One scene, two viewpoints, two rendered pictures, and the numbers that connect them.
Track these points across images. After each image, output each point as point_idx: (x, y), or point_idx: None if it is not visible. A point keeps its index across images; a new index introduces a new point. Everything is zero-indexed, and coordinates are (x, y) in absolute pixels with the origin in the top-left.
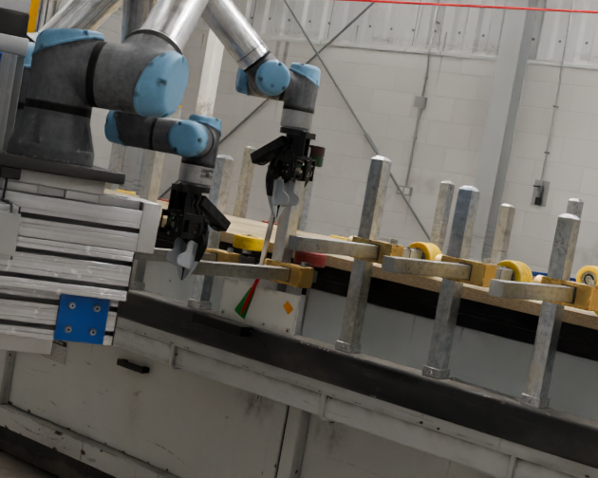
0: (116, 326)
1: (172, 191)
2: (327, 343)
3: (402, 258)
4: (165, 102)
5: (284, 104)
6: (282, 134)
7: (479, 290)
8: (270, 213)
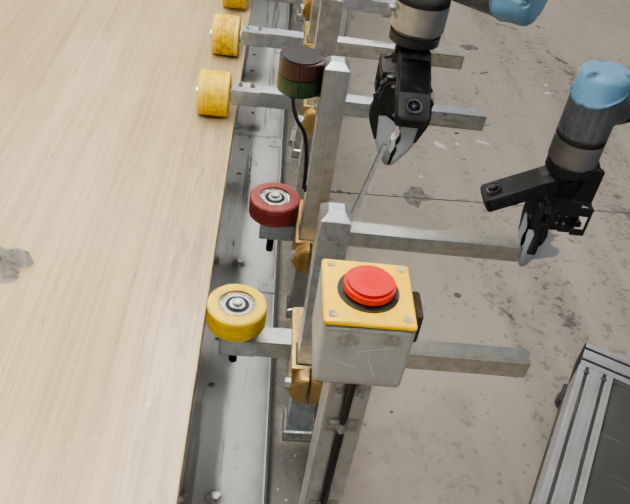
0: None
1: (599, 180)
2: (287, 246)
3: (445, 50)
4: None
5: (450, 1)
6: None
7: (242, 67)
8: (374, 173)
